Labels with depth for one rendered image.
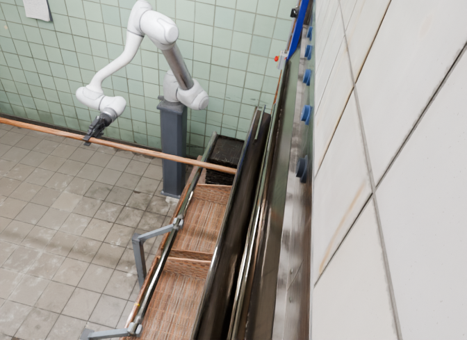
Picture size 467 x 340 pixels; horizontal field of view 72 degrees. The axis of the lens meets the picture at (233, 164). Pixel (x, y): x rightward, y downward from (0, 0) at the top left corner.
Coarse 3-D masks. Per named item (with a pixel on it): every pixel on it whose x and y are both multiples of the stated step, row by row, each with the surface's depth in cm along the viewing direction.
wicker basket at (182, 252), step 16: (208, 192) 226; (224, 192) 223; (192, 208) 227; (208, 208) 229; (224, 208) 231; (192, 224) 217; (208, 224) 219; (176, 240) 207; (192, 240) 208; (208, 240) 210; (176, 256) 187; (192, 256) 184; (208, 256) 181
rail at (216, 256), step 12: (252, 120) 168; (240, 168) 140; (228, 204) 124; (228, 216) 120; (216, 252) 108; (216, 264) 105; (204, 288) 99; (204, 300) 96; (204, 312) 94; (192, 336) 88
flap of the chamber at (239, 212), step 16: (256, 128) 168; (256, 144) 158; (256, 160) 150; (240, 176) 140; (256, 176) 143; (240, 192) 133; (240, 208) 127; (240, 224) 122; (224, 240) 115; (240, 240) 117; (224, 256) 111; (240, 256) 112; (224, 272) 106; (224, 288) 103; (208, 304) 98; (224, 304) 99; (208, 320) 94; (224, 320) 96; (208, 336) 91; (224, 336) 93
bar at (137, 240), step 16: (208, 144) 190; (192, 192) 162; (176, 224) 146; (144, 240) 164; (144, 256) 178; (144, 272) 186; (160, 272) 128; (144, 304) 118; (96, 336) 125; (112, 336) 120; (128, 336) 113
